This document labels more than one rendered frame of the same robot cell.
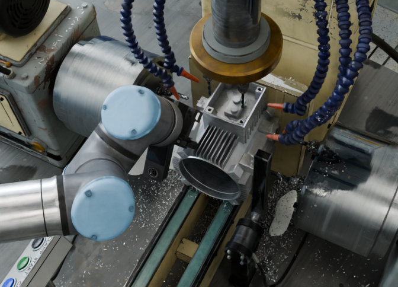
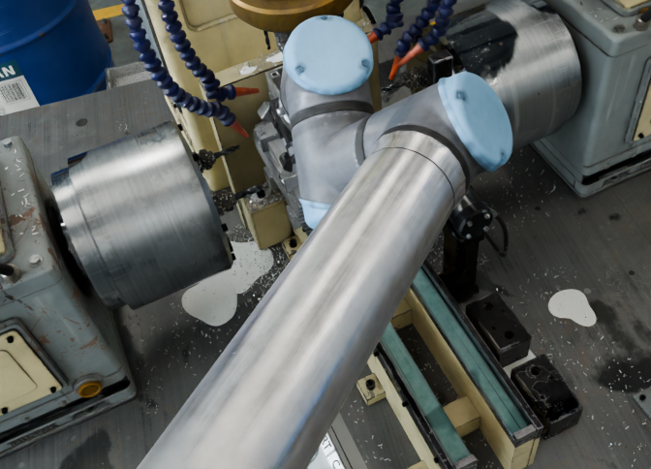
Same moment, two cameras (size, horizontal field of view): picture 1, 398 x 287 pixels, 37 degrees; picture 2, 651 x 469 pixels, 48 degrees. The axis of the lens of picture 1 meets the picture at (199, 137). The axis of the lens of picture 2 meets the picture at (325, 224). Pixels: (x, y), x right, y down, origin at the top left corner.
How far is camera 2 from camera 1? 0.69 m
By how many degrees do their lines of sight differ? 29
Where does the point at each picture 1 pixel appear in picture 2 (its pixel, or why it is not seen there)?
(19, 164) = (74, 449)
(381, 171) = (517, 16)
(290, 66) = not seen: hidden behind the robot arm
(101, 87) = (150, 191)
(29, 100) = (57, 300)
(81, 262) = not seen: hidden behind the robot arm
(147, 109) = (353, 27)
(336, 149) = (460, 32)
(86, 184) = (435, 101)
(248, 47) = not seen: outside the picture
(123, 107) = (324, 48)
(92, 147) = (327, 134)
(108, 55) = (115, 155)
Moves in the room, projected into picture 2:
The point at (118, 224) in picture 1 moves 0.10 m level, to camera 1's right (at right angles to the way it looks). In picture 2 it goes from (505, 123) to (552, 59)
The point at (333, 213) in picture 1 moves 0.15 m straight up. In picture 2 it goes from (517, 93) to (528, 10)
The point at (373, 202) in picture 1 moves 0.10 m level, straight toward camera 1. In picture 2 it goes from (542, 46) to (580, 83)
